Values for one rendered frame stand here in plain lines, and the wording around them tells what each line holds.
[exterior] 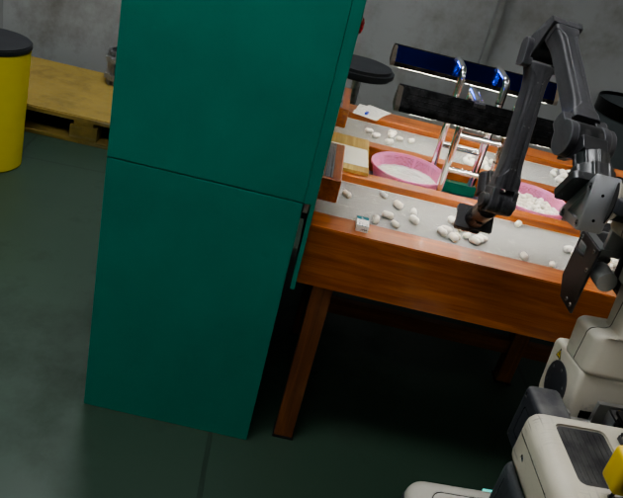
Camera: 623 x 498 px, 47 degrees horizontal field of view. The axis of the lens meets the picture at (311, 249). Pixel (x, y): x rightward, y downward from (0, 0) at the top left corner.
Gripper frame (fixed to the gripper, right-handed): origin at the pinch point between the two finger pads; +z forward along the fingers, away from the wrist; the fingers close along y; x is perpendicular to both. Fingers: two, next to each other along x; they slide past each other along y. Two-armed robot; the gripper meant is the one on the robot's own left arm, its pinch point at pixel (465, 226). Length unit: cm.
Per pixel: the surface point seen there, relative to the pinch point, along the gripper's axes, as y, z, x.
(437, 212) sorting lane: 3.6, 22.0, -9.5
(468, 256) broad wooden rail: -1.7, -2.9, 9.1
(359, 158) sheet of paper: 30, 35, -26
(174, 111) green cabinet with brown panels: 82, -23, -3
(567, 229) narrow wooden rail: -40, 26, -16
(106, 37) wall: 195, 256, -154
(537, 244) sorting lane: -27.9, 17.3, -5.7
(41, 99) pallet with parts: 196, 187, -75
